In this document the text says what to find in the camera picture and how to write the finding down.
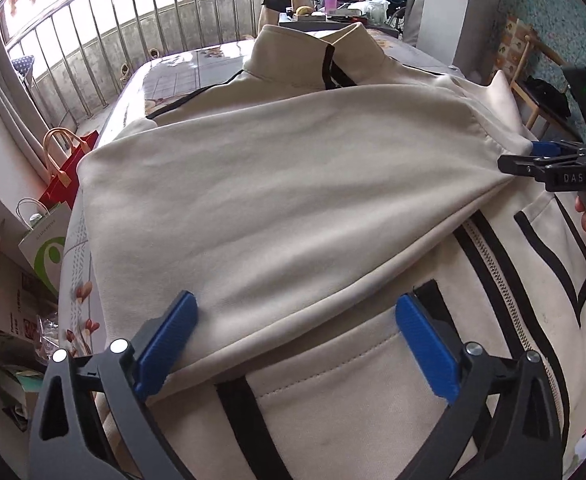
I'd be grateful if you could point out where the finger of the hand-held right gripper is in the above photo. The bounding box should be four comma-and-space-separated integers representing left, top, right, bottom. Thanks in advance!
497, 154, 586, 181
529, 140, 586, 161

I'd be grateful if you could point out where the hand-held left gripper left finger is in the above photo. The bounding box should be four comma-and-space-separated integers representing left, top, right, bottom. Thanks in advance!
28, 290, 199, 480

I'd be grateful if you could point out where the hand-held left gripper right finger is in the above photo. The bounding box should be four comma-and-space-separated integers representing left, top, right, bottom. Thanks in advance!
394, 294, 566, 480

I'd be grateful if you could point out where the cream jacket with black stripes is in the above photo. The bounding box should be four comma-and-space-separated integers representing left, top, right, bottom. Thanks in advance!
75, 22, 586, 480

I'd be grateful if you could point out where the wooden chair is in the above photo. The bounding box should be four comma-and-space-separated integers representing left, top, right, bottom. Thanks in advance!
508, 37, 585, 142

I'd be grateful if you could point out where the white paper bag green print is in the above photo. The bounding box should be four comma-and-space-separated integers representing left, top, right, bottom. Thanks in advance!
17, 197, 74, 298

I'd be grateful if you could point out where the cardboard box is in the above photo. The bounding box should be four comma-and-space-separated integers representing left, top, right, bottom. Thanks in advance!
0, 220, 58, 396

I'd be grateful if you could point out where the red gift bag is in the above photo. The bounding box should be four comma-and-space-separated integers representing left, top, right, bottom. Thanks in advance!
38, 127, 101, 211

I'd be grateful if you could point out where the grey curtain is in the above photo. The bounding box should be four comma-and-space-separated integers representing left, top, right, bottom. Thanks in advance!
402, 0, 436, 47

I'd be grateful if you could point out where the white plastic bag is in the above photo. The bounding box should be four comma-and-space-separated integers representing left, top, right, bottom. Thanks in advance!
360, 0, 391, 26

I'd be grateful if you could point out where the dark low cabinet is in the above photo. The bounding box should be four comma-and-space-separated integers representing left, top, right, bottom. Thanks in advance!
277, 12, 404, 41

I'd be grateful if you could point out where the floral checked tablecloth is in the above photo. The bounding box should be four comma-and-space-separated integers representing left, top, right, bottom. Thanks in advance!
58, 30, 586, 480

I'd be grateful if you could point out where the beige curtain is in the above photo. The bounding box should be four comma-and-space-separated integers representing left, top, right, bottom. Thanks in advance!
0, 25, 51, 176

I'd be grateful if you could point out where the blue polka-dot cushion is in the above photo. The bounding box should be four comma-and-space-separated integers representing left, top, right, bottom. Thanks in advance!
12, 55, 36, 82

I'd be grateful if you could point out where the metal balcony railing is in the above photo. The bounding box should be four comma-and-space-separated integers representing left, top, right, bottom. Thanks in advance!
0, 0, 424, 131

